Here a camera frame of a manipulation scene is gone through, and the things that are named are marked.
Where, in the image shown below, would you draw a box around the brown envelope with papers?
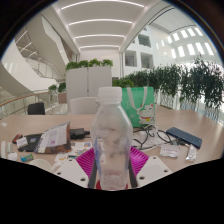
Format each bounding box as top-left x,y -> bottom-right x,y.
34,121 -> 73,155

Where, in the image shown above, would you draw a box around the green tote bag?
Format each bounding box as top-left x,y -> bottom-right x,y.
120,86 -> 156,129

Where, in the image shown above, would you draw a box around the small teal tube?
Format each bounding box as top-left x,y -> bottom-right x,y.
19,153 -> 35,163

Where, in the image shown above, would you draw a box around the white computer mouse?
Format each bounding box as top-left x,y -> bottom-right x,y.
7,151 -> 18,163

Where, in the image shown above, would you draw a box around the silver white packet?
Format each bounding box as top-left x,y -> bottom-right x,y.
15,136 -> 29,150

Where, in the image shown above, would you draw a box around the green plants in cabinet planter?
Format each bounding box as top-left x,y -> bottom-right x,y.
64,58 -> 114,71

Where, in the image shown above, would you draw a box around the ceiling light strips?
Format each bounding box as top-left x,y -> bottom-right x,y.
59,0 -> 146,50

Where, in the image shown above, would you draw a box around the white chair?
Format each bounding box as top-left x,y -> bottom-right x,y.
69,96 -> 100,116

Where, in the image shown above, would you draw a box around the white double-door cabinet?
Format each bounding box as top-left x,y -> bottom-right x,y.
65,65 -> 113,114

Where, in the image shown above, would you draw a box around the white ceramic mug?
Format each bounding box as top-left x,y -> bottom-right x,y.
29,158 -> 63,174

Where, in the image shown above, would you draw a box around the black tangled cables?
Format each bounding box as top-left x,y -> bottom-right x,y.
131,124 -> 181,151

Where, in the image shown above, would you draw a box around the plants in brown planter box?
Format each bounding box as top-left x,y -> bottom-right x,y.
48,82 -> 68,105

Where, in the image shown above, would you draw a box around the black chair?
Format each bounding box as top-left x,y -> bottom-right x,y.
27,101 -> 46,116

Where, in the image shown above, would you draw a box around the clear plastic water bottle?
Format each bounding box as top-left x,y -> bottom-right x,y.
90,86 -> 134,191

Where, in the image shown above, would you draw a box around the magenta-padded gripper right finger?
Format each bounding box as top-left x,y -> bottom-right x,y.
127,146 -> 174,190

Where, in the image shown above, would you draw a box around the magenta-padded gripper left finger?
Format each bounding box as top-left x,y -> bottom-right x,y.
52,147 -> 98,190

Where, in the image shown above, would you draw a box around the colourful sticker sheet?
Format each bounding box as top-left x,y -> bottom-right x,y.
54,141 -> 94,163

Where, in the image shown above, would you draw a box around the white plastic packet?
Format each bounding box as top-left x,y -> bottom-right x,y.
159,143 -> 181,159

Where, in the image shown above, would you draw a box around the clear plastic wrapper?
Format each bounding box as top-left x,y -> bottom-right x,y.
185,143 -> 198,163

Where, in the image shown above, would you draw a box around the green hedge plant row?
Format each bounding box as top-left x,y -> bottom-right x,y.
112,56 -> 224,118

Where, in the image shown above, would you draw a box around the white power strip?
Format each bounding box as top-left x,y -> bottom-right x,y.
0,140 -> 7,159

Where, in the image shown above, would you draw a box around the black folder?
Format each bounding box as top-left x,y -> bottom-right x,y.
18,133 -> 44,153

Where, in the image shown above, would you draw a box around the red and black box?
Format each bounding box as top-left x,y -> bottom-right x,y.
12,133 -> 24,144

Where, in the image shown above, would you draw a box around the glass railing with wooden handrail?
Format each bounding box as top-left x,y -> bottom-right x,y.
0,89 -> 68,121

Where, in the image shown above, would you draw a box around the dark blue keyboard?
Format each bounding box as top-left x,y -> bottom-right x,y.
165,126 -> 204,150

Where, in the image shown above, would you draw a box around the black pouch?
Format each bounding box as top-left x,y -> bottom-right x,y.
69,127 -> 91,140

